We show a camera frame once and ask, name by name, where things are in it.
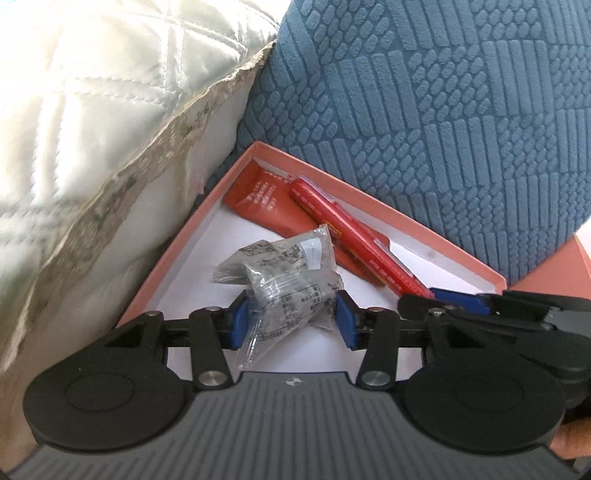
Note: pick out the grey clear snack packet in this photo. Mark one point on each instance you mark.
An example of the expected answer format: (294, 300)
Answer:
(286, 295)

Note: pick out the pink shoe box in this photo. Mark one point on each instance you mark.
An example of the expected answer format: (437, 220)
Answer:
(563, 272)

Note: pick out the orange rimmed white tray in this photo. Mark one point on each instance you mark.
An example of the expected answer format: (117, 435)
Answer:
(198, 240)

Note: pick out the orange flat sachet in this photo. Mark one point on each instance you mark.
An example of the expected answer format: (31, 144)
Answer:
(258, 198)

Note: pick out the long red snack packet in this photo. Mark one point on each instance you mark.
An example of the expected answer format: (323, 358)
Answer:
(351, 226)

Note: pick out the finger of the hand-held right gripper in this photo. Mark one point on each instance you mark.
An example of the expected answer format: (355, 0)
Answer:
(461, 316)
(457, 299)

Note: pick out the blue textured cushion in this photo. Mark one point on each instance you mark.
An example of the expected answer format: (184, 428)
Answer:
(438, 115)

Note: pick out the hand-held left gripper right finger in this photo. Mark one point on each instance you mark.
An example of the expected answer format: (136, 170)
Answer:
(345, 323)

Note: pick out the person's right hand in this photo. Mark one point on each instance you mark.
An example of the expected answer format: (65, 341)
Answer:
(572, 438)

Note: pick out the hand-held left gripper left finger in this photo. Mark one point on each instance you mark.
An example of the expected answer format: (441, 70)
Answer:
(239, 323)

